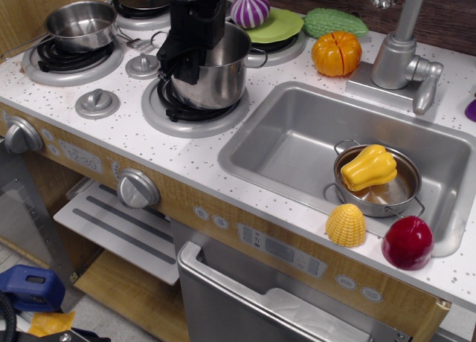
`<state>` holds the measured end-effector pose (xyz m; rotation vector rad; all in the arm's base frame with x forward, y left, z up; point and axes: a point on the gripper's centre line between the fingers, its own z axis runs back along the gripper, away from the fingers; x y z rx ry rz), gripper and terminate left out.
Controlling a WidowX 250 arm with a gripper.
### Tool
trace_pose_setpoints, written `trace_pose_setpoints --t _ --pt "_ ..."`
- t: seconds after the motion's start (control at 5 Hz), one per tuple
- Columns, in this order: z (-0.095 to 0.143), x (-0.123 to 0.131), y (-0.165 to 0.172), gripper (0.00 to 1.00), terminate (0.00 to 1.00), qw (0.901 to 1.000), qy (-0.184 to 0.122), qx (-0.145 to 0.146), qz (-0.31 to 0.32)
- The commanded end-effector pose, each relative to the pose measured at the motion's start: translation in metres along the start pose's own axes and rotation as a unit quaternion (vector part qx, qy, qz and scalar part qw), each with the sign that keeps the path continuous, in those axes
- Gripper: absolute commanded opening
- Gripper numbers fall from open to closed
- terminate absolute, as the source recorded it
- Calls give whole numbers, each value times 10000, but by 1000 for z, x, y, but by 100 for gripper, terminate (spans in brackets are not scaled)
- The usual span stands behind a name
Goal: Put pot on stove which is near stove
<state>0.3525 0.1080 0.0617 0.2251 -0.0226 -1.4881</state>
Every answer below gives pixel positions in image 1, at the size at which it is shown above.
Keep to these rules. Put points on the green plastic plate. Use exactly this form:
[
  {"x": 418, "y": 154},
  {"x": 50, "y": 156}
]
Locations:
[{"x": 280, "y": 25}]

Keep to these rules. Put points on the silver toy faucet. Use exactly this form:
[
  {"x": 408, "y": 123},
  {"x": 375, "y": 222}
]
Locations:
[{"x": 399, "y": 77}]

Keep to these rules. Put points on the grey stove top knob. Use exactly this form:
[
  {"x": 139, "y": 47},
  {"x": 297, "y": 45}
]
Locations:
[
  {"x": 143, "y": 67},
  {"x": 97, "y": 104}
]

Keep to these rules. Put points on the grey oven dial right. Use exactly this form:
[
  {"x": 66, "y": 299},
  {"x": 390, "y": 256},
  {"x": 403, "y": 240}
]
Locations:
[{"x": 135, "y": 190}]

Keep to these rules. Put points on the orange pumpkin toy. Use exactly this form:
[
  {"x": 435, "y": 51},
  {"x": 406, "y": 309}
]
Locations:
[{"x": 336, "y": 54}]

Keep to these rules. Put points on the front left black burner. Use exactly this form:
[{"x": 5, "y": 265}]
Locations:
[{"x": 54, "y": 58}]

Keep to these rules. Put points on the purple white onion toy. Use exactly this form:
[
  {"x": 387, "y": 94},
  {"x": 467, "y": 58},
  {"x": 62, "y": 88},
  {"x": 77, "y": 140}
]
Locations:
[{"x": 250, "y": 14}]

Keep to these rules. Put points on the yellow corn toy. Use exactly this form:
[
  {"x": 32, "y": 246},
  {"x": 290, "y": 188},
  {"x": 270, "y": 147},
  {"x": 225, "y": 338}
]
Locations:
[{"x": 346, "y": 226}]

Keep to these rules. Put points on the blue clamp tool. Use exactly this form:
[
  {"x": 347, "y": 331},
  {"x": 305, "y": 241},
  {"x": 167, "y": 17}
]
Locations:
[{"x": 32, "y": 289}]

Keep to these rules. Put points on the front right black burner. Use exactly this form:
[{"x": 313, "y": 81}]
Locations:
[{"x": 177, "y": 110}]

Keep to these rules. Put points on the small metal spatula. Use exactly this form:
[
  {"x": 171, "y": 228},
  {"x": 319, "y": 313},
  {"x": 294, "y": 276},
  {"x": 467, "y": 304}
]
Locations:
[{"x": 142, "y": 45}]

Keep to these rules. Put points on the grey dishwasher door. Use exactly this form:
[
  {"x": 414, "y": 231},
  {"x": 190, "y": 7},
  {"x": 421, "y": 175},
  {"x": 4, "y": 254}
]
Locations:
[{"x": 231, "y": 297}]

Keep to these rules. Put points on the yellow cloth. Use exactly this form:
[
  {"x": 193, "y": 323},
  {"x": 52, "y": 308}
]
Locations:
[{"x": 49, "y": 323}]

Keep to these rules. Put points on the yellow bell pepper toy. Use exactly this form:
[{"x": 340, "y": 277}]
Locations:
[{"x": 374, "y": 165}]

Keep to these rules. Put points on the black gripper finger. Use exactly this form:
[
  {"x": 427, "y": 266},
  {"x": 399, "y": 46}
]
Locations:
[{"x": 189, "y": 69}]

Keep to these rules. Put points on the purple toy object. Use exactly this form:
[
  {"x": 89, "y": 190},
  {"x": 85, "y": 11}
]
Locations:
[{"x": 470, "y": 111}]

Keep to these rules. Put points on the grey open oven door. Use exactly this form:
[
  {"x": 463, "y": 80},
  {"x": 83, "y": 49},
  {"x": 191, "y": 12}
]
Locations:
[{"x": 29, "y": 235}]

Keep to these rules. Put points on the grey oven dial left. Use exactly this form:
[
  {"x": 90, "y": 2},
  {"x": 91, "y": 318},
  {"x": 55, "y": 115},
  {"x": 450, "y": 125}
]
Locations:
[{"x": 21, "y": 136}]

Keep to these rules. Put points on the steel saucepan with handle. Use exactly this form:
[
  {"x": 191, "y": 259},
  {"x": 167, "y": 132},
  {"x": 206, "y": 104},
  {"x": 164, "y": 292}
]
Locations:
[{"x": 78, "y": 27}]

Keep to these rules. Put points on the tall steel pot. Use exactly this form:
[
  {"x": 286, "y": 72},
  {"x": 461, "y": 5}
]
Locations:
[{"x": 221, "y": 77}]

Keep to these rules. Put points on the small steel two-handle pan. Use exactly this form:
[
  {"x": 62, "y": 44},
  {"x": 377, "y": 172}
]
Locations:
[{"x": 381, "y": 200}]

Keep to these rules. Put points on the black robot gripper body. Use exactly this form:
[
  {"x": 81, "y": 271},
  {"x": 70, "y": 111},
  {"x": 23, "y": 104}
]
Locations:
[{"x": 196, "y": 27}]

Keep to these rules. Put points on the grey toy sink basin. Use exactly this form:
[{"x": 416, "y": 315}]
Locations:
[{"x": 287, "y": 146}]

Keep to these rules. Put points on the white oven shelf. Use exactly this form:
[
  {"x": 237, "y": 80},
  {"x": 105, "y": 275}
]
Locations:
[{"x": 142, "y": 237}]

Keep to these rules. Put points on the black burner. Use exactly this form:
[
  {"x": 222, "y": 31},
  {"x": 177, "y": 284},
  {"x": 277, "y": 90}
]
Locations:
[
  {"x": 177, "y": 110},
  {"x": 54, "y": 58},
  {"x": 136, "y": 14}
]

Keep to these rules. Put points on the grey oven dial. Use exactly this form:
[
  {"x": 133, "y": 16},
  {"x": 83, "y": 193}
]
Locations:
[
  {"x": 135, "y": 190},
  {"x": 21, "y": 136}
]

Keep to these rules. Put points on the red apple toy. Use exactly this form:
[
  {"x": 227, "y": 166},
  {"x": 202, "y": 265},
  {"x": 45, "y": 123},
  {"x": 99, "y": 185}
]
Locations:
[{"x": 408, "y": 244}]

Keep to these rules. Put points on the green bitter gourd toy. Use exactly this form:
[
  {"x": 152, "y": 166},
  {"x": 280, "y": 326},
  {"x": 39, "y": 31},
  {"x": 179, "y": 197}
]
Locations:
[{"x": 321, "y": 21}]

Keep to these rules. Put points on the back left black burner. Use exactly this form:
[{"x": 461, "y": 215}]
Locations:
[{"x": 136, "y": 14}]

